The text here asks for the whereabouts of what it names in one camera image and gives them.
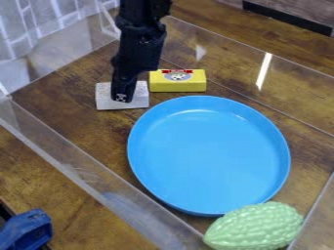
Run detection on green bumpy gourd toy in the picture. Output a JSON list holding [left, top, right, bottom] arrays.
[[204, 201, 304, 250]]

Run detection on yellow rectangular box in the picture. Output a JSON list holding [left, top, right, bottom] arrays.
[[149, 69, 208, 93]]

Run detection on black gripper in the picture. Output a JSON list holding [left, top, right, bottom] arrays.
[[111, 0, 173, 103]]

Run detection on clear acrylic enclosure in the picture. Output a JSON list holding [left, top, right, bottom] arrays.
[[0, 0, 334, 250]]

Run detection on blue round tray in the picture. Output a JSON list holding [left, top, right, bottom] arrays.
[[127, 96, 292, 217]]

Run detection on white patterned cloth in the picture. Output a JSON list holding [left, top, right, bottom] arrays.
[[0, 0, 121, 62]]

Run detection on white speckled foam block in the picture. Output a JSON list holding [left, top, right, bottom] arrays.
[[95, 81, 150, 110]]

